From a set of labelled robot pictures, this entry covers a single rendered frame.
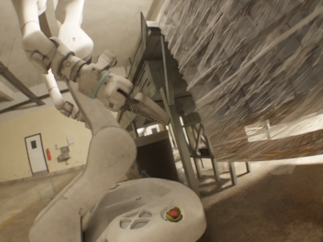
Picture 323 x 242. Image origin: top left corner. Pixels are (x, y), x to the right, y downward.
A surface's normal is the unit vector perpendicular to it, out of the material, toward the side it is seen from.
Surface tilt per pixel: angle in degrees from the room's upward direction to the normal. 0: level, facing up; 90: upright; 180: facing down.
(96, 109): 90
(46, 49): 106
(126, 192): 73
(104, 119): 90
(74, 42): 90
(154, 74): 90
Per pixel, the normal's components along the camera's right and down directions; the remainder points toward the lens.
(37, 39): 0.62, -0.15
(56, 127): 0.36, -0.19
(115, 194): 0.37, -0.49
